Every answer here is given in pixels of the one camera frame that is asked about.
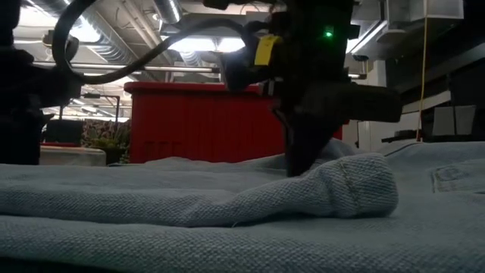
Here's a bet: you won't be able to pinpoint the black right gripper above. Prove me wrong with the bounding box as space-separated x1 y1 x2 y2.
223 11 402 178

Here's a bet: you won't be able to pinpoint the red plastic laundry bin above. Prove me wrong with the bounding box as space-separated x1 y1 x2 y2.
124 80 344 165

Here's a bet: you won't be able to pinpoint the LED light bar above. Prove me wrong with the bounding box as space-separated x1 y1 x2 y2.
32 61 368 80

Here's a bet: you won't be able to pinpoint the black monitor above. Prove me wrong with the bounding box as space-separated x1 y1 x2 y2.
45 119 84 145

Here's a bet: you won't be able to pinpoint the light blue denim jeans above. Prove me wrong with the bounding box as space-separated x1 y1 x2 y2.
0 138 485 273

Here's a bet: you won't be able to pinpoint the silver ventilation duct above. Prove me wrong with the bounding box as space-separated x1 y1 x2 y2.
153 0 183 24

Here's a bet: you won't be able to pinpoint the yellow cable tag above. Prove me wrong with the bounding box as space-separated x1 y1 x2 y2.
253 34 283 67

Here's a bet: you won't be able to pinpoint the black background stand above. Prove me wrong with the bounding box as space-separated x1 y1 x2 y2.
81 93 121 122

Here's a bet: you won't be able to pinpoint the grey boxes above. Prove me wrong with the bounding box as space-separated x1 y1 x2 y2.
431 105 477 137

